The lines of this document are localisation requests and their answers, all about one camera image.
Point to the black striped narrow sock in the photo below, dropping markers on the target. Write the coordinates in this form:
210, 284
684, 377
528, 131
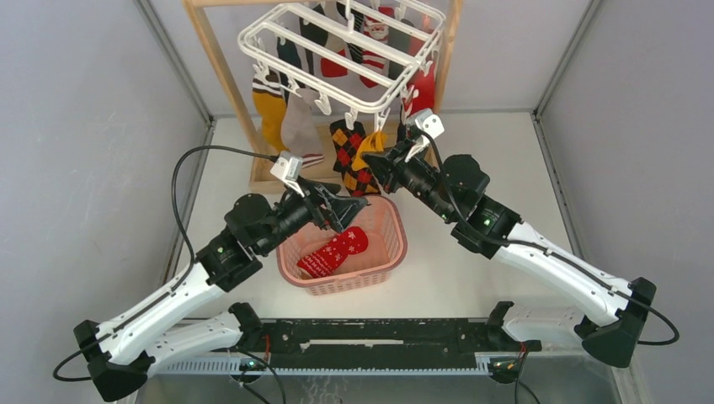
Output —
316, 34

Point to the argyle red yellow sock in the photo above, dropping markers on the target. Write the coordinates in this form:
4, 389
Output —
346, 143

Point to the mustard yellow sock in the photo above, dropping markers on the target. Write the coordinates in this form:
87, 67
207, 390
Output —
371, 144

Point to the grey white sock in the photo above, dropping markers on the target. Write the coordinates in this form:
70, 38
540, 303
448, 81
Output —
298, 130

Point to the red white striped sock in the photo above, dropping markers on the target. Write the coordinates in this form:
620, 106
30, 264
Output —
379, 32

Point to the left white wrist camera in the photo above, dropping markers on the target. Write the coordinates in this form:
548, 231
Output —
286, 168

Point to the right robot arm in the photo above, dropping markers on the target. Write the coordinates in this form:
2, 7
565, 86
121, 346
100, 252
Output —
607, 314

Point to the yellow brown striped sock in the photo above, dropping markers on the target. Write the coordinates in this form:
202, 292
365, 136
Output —
271, 107

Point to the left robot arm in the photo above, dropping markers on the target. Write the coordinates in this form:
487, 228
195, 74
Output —
124, 352

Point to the pink plastic basket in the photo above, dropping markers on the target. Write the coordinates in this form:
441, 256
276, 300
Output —
388, 246

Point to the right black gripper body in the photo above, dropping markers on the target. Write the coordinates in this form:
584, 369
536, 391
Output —
410, 175

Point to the black mounting rail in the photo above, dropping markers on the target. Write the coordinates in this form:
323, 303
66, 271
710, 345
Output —
376, 344

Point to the white plastic sock hanger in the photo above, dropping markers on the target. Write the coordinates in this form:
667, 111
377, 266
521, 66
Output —
421, 21

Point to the red snowflake sock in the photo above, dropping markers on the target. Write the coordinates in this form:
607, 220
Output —
327, 259

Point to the red sock white pattern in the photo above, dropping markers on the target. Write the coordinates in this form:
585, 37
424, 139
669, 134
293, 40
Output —
419, 94

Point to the wooden hanger stand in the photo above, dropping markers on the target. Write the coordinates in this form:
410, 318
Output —
329, 79

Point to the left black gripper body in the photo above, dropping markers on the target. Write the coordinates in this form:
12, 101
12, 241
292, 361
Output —
326, 217

